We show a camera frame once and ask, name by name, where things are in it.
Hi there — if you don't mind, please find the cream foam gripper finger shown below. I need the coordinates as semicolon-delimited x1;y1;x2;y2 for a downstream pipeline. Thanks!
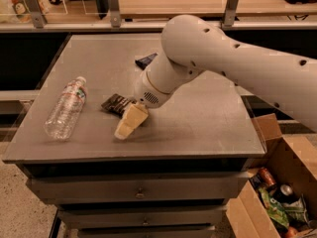
115;103;149;140

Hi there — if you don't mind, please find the dark chocolate rxbar wrapper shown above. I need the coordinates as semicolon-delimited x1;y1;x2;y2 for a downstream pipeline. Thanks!
101;93;136;116

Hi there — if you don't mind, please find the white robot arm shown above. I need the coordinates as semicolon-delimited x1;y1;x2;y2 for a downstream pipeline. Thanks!
115;15;317;140

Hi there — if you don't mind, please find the blue blueberry rxbar wrapper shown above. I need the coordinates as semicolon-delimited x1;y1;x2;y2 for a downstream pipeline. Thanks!
135;53;158;69

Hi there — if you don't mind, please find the grey drawer cabinet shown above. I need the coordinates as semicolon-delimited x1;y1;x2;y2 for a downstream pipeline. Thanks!
4;34;264;238

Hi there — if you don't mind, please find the clear plastic water bottle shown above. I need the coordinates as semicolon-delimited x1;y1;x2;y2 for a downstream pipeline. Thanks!
44;76;87;141

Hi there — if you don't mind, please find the brass top drawer knob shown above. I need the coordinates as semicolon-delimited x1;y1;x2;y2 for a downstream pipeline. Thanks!
135;187;145;199

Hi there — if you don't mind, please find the brass drawer knob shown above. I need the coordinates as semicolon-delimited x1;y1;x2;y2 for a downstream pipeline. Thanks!
142;217;150;226
135;187;145;199

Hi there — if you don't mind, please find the wooden desk top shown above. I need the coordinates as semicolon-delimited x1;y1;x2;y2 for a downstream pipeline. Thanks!
119;0;317;18

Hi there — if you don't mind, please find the red soda can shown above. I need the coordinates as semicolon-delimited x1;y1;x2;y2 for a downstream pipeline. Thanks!
259;168;276;187

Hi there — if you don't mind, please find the brown cardboard box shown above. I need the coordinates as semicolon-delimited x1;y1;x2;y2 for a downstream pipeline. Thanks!
226;114;317;238

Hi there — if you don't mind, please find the orange snack package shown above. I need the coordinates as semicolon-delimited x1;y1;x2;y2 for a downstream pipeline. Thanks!
0;0;31;23

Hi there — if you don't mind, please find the silver topped dark can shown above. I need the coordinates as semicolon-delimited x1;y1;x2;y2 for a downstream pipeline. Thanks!
273;184;294;203

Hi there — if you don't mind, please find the green snack bag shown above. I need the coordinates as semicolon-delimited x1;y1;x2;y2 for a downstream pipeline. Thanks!
259;187;289;231

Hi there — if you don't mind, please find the red apple in box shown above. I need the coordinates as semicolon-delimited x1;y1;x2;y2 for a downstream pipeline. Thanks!
282;226;298;238

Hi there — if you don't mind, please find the middle metal bracket post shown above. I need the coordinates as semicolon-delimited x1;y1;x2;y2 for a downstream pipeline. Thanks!
108;0;122;28

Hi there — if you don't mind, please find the metal bracket post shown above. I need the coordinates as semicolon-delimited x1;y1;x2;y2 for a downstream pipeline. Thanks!
25;0;47;29
222;0;239;27
108;0;122;28

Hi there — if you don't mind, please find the left metal bracket post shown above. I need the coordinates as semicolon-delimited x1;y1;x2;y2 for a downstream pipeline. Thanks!
25;0;47;29

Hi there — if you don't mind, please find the right metal bracket post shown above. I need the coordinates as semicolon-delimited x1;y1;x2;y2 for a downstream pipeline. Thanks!
222;0;239;27

